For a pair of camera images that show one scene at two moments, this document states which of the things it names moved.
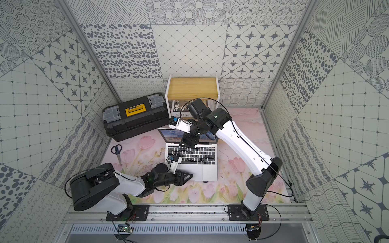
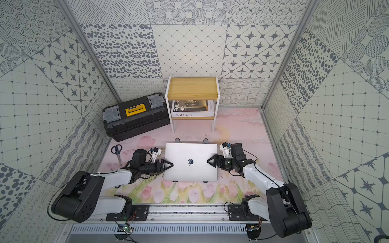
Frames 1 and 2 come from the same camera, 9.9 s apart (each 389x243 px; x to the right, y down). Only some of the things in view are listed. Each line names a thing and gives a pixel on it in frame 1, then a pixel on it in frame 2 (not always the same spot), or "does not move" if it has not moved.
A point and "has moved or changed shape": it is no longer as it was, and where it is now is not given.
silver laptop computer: x=200 y=161 has moved or changed shape
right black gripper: x=188 y=140 to x=220 y=164
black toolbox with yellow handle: x=128 y=120 does not move
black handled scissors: x=116 y=150 does not move
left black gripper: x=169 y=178 to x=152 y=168
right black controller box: x=254 y=231 does not move
